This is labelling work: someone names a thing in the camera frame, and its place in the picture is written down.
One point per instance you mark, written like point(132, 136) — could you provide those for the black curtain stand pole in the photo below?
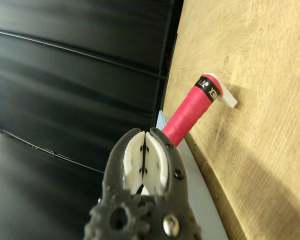
point(77, 51)
point(50, 152)

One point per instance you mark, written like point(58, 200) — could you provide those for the blue litter tray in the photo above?
point(200, 200)

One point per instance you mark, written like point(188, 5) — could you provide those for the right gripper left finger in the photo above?
point(110, 190)

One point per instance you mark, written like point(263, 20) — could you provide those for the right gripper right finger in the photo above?
point(176, 190)

